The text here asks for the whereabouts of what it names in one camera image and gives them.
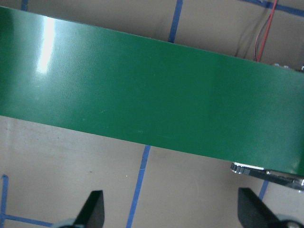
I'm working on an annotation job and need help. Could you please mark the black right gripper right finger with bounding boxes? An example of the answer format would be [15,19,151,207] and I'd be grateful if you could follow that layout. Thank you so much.
[237,188,280,228]

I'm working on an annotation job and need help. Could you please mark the red black motor wires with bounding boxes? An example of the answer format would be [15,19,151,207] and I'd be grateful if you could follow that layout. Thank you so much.
[235,0,280,62]

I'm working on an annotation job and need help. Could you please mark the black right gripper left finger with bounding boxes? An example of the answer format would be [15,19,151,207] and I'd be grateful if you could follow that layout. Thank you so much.
[73,190,105,228]

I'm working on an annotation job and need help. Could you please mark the green conveyor belt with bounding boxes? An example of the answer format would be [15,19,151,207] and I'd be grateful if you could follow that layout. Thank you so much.
[0,7,304,190]

